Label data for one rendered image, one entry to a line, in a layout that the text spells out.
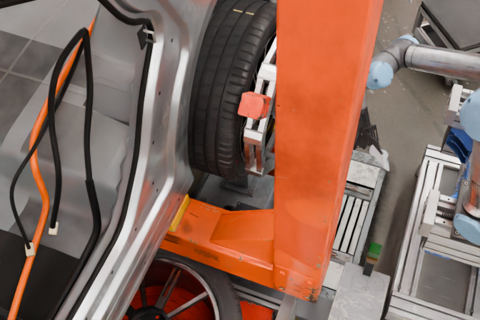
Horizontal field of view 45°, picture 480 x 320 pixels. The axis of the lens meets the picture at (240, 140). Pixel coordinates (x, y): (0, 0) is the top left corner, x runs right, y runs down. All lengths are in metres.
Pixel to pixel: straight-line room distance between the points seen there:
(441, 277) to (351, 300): 0.51
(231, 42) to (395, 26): 1.97
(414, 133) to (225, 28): 1.55
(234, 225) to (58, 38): 0.91
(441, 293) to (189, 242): 1.07
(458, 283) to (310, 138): 1.43
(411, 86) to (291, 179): 2.03
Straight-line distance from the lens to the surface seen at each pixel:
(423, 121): 3.22
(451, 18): 3.29
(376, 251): 2.03
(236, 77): 1.81
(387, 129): 3.15
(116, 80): 1.83
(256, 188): 2.62
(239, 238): 1.89
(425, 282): 2.52
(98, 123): 1.90
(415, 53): 1.71
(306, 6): 0.99
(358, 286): 2.20
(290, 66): 1.10
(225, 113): 1.82
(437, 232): 2.02
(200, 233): 2.01
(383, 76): 1.67
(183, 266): 2.17
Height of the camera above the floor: 2.47
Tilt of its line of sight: 54 degrees down
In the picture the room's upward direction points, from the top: 4 degrees counter-clockwise
